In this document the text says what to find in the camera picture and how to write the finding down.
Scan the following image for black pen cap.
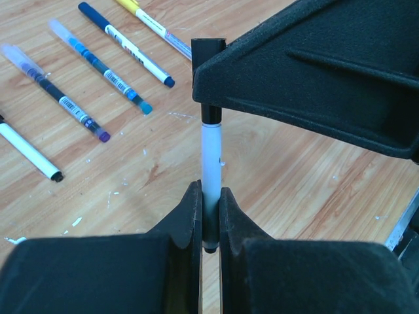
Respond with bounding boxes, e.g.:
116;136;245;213
191;38;226;125

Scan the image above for white pen black end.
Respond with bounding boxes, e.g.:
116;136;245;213
1;116;64;183

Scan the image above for angled white pen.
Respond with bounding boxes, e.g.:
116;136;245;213
201;124;222;253

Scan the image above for white marker blue tip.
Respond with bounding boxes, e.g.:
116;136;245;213
105;24;175;88

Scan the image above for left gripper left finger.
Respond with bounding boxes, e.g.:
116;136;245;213
1;181;202;313

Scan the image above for purple pen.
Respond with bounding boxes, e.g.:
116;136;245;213
1;44;111;143

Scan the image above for dark blue pen cap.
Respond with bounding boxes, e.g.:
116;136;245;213
78;2;110;32

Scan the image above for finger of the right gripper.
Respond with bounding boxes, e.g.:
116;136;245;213
211;1;418;160

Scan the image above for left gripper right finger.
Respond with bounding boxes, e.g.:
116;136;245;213
219;188;418;313

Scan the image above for white pen yellow end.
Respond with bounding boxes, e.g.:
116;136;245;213
134;9;192;61

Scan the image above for aluminium frame rail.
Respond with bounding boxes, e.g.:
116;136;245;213
384;190;419;251

